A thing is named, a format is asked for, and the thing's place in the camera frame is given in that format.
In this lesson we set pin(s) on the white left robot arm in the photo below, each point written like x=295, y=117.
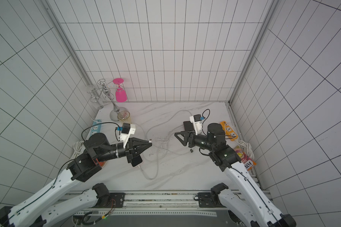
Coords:
x=42, y=209

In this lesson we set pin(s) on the metal base rail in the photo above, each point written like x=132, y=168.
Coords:
x=204, y=203

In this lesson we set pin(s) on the red bowl on plate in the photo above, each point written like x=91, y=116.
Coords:
x=101, y=163

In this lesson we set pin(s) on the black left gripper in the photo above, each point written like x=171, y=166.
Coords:
x=137, y=144

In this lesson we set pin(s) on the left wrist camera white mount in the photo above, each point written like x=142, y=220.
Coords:
x=125, y=132

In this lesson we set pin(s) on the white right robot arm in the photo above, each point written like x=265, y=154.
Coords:
x=256, y=210

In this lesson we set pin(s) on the clear wine glass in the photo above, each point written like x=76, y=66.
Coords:
x=95, y=99

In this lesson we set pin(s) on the pink wine glass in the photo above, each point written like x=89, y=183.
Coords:
x=120, y=93

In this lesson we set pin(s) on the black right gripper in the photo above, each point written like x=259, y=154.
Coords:
x=190, y=140

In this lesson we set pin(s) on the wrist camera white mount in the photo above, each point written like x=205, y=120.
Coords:
x=196, y=121
x=125, y=132

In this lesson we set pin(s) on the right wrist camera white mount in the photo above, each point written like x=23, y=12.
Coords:
x=196, y=121

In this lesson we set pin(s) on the colourful candy bag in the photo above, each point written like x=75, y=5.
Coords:
x=246, y=160

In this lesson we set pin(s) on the orange power strip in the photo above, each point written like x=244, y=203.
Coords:
x=229, y=132

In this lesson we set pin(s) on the teal power strip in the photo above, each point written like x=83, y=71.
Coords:
x=96, y=127

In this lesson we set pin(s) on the chrome glass holder stand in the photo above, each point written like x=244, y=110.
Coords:
x=106, y=92

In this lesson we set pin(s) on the yellow tinted drinking glass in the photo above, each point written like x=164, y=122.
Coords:
x=124, y=117

